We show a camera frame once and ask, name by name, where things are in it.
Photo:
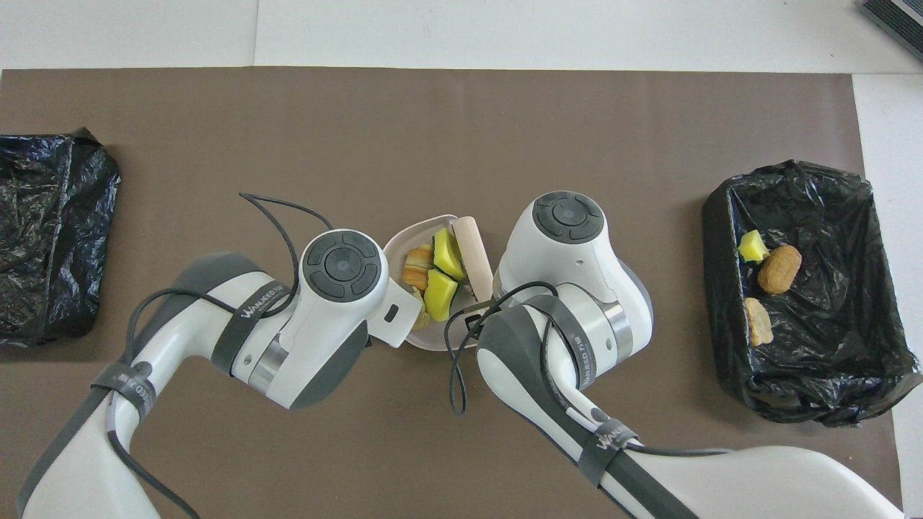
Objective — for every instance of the pale toy dumpling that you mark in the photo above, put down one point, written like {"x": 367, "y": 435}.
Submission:
{"x": 758, "y": 323}
{"x": 421, "y": 317}

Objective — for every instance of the beige plastic dustpan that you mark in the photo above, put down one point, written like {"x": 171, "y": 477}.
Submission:
{"x": 404, "y": 238}

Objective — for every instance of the small yellow sponge wedge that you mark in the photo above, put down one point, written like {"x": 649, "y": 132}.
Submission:
{"x": 753, "y": 247}

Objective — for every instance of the irregular yellow sponge chunk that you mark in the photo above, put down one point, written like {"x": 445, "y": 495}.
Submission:
{"x": 440, "y": 295}

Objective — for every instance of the open bin with black bag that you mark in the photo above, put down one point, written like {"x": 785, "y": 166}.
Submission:
{"x": 844, "y": 339}

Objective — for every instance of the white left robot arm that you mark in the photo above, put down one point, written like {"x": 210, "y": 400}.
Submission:
{"x": 317, "y": 317}

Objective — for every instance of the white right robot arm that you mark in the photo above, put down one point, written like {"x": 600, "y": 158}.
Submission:
{"x": 570, "y": 267}

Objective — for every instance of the striped toy croissant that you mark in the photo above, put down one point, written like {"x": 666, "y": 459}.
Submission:
{"x": 418, "y": 267}

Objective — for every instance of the bin wrapped in black bag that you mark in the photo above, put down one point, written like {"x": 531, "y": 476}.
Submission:
{"x": 50, "y": 231}

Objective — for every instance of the notched rectangular yellow sponge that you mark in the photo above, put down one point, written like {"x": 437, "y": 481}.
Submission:
{"x": 448, "y": 254}

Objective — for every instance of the beige hand brush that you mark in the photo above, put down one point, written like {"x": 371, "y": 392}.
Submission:
{"x": 474, "y": 256}

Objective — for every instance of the brown table mat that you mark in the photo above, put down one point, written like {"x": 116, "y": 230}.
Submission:
{"x": 433, "y": 130}

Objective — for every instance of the brown fried nugget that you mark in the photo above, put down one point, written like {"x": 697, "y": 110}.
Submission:
{"x": 780, "y": 269}

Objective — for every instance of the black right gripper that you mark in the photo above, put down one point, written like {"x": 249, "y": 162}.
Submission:
{"x": 476, "y": 323}

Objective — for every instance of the dark ribbed device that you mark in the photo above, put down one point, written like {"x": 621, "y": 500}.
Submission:
{"x": 894, "y": 18}

